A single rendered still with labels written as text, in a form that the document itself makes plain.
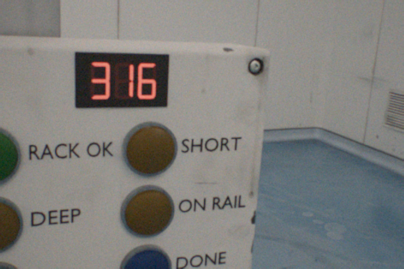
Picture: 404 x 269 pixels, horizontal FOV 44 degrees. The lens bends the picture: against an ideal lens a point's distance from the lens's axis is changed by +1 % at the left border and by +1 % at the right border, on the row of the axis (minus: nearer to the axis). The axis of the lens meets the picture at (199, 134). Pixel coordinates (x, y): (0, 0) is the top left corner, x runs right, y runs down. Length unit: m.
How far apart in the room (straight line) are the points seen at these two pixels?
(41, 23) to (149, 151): 0.10
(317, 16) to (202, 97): 4.38
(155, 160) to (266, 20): 4.12
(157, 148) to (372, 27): 4.10
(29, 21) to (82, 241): 0.13
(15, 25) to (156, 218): 0.14
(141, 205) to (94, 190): 0.03
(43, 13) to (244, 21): 3.97
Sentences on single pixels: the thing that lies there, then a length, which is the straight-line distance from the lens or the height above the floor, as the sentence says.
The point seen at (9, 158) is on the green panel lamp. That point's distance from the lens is 0.26.
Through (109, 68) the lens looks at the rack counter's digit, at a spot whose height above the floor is 1.09.
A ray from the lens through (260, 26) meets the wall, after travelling 4.34.
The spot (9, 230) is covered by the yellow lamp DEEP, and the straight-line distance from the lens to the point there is 0.27.
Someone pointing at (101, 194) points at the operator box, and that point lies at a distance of 0.28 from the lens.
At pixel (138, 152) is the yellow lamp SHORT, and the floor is 1.05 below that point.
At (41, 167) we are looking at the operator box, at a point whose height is 1.04.
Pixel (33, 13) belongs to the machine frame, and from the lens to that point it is 0.31.
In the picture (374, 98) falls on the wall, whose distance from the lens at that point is 4.28.
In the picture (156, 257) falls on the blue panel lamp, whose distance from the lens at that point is 0.29.
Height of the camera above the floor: 1.13
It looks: 14 degrees down
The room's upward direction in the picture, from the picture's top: 3 degrees clockwise
